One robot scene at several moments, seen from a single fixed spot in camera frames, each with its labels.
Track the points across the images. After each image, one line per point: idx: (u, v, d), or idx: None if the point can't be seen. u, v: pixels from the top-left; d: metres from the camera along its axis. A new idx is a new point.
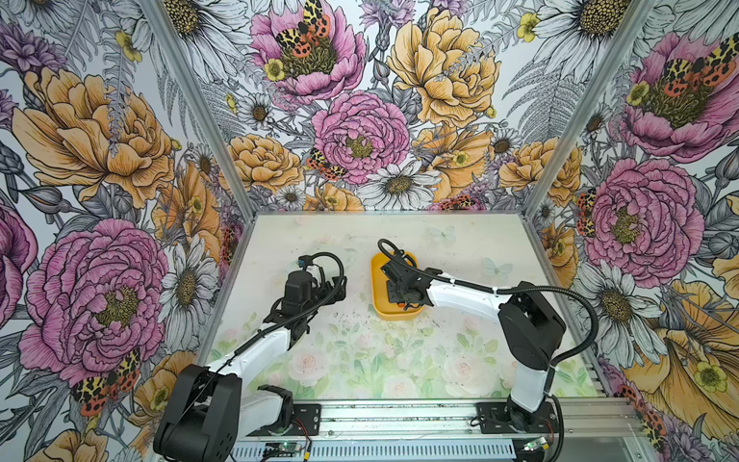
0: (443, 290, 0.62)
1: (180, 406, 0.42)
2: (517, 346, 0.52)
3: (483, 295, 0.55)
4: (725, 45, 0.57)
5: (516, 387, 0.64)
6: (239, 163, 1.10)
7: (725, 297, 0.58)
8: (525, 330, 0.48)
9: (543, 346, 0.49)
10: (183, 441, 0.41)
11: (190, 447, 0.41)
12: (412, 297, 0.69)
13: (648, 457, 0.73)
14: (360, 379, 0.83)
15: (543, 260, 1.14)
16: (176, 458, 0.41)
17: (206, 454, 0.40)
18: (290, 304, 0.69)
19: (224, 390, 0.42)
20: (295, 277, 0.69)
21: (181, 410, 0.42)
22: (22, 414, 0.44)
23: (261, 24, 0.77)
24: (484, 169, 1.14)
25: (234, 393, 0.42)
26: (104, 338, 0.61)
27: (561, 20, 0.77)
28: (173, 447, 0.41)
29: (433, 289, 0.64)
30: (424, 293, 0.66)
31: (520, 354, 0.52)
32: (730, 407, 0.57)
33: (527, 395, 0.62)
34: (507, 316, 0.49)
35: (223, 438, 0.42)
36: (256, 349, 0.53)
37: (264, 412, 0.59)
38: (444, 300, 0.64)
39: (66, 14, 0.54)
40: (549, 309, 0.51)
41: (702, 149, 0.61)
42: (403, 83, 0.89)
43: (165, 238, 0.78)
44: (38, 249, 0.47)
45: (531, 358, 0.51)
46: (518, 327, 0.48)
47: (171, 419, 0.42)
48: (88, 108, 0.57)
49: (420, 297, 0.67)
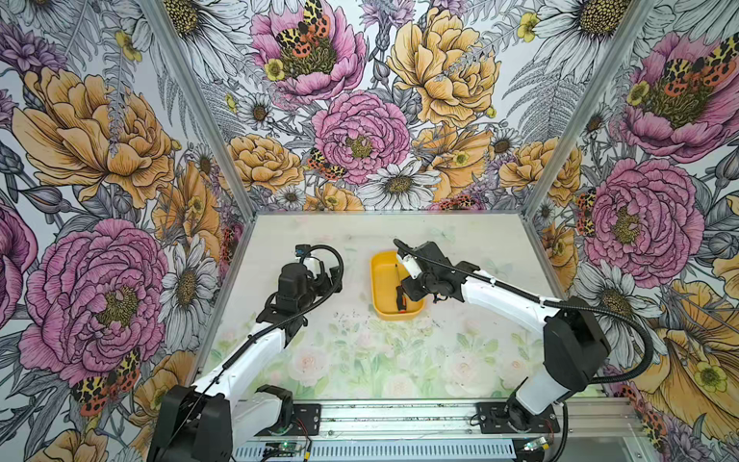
0: (479, 289, 0.58)
1: (168, 429, 0.41)
2: (553, 363, 0.49)
3: (527, 304, 0.51)
4: (725, 45, 0.57)
5: (525, 391, 0.63)
6: (239, 163, 1.10)
7: (725, 297, 0.58)
8: (570, 348, 0.44)
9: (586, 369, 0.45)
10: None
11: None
12: (442, 290, 0.65)
13: (648, 457, 0.73)
14: (360, 379, 0.83)
15: (543, 260, 1.14)
16: None
17: None
18: (285, 300, 0.65)
19: (213, 413, 0.40)
20: (290, 271, 0.65)
21: (169, 433, 0.41)
22: (22, 414, 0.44)
23: (261, 24, 0.77)
24: (484, 169, 1.14)
25: (222, 416, 0.41)
26: (105, 338, 0.61)
27: (561, 20, 0.77)
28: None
29: (468, 286, 0.60)
30: (456, 286, 0.63)
31: (553, 372, 0.50)
32: (730, 408, 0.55)
33: (537, 401, 0.61)
34: (552, 331, 0.45)
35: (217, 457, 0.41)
36: (250, 358, 0.51)
37: (266, 410, 0.60)
38: (476, 300, 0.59)
39: (66, 14, 0.54)
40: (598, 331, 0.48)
41: (703, 149, 0.61)
42: (403, 83, 0.89)
43: (165, 238, 0.78)
44: (38, 249, 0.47)
45: (566, 378, 0.48)
46: (564, 345, 0.45)
47: (161, 443, 0.41)
48: (88, 108, 0.57)
49: (451, 292, 0.64)
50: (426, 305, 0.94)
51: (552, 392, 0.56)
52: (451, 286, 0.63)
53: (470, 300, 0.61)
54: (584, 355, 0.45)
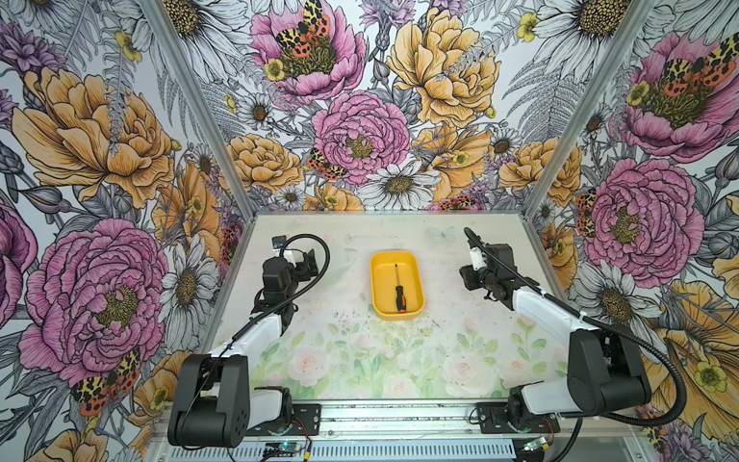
0: (526, 296, 0.61)
1: (190, 393, 0.43)
2: (576, 378, 0.47)
3: (566, 316, 0.51)
4: (725, 45, 0.57)
5: (534, 390, 0.63)
6: (239, 163, 1.10)
7: (725, 297, 0.58)
8: (591, 364, 0.44)
9: (604, 391, 0.43)
10: (199, 422, 0.42)
11: (210, 429, 0.41)
12: (496, 292, 0.69)
13: (647, 457, 0.72)
14: (360, 379, 0.83)
15: (543, 260, 1.14)
16: (195, 442, 0.41)
17: (226, 430, 0.41)
18: (273, 294, 0.69)
19: (233, 369, 0.44)
20: (271, 267, 0.68)
21: (191, 397, 0.43)
22: (22, 414, 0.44)
23: (261, 24, 0.77)
24: (484, 169, 1.14)
25: (242, 370, 0.44)
26: (104, 338, 0.61)
27: (561, 20, 0.77)
28: (190, 435, 0.41)
29: (520, 293, 0.63)
30: (510, 295, 0.66)
31: (574, 388, 0.47)
32: (730, 408, 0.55)
33: (542, 404, 0.61)
34: (577, 339, 0.45)
35: (239, 417, 0.43)
36: (256, 333, 0.54)
37: (268, 401, 0.61)
38: (523, 308, 0.62)
39: (66, 14, 0.54)
40: (637, 367, 0.44)
41: (702, 149, 0.61)
42: (403, 83, 0.89)
43: (165, 238, 0.78)
44: (38, 249, 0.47)
45: (584, 396, 0.46)
46: (583, 354, 0.45)
47: (184, 406, 0.42)
48: (88, 108, 0.57)
49: (504, 297, 0.68)
50: (426, 305, 0.94)
51: (562, 403, 0.54)
52: (505, 294, 0.67)
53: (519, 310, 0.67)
54: (606, 376, 0.44)
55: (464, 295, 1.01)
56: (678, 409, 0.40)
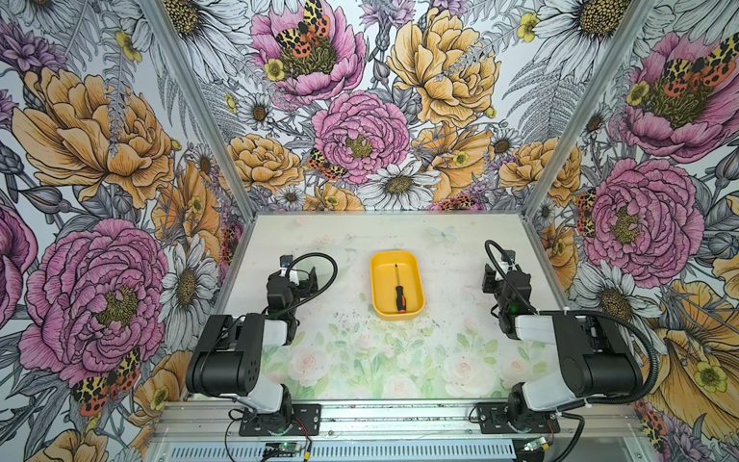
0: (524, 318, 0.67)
1: (213, 340, 0.48)
2: (565, 360, 0.49)
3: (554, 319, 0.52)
4: (725, 45, 0.57)
5: (533, 385, 0.64)
6: (239, 163, 1.10)
7: (725, 297, 0.58)
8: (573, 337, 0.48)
9: (591, 364, 0.45)
10: (216, 364, 0.46)
11: (225, 369, 0.45)
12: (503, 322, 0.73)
13: (647, 457, 0.72)
14: (360, 379, 0.83)
15: (543, 260, 1.14)
16: (207, 383, 0.45)
17: (241, 371, 0.45)
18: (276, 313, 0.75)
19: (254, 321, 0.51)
20: (274, 287, 0.73)
21: (213, 344, 0.48)
22: (22, 414, 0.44)
23: (261, 24, 0.77)
24: (484, 169, 1.14)
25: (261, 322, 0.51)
26: (104, 338, 0.61)
27: (561, 20, 0.77)
28: (208, 377, 0.45)
29: (520, 318, 0.69)
30: (513, 327, 0.71)
31: (567, 371, 0.49)
32: (730, 408, 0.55)
33: (542, 399, 0.61)
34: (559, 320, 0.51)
35: (251, 365, 0.47)
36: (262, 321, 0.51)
37: (268, 393, 0.61)
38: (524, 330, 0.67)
39: (66, 14, 0.54)
40: (621, 346, 0.47)
41: (703, 149, 0.61)
42: (403, 83, 0.89)
43: (165, 238, 0.78)
44: (38, 249, 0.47)
45: (575, 372, 0.47)
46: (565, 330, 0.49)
47: (206, 348, 0.47)
48: (88, 108, 0.57)
49: (508, 330, 0.72)
50: (426, 305, 0.94)
51: (558, 395, 0.55)
52: (510, 326, 0.72)
53: (521, 337, 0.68)
54: (589, 347, 0.47)
55: (464, 295, 1.01)
56: (656, 373, 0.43)
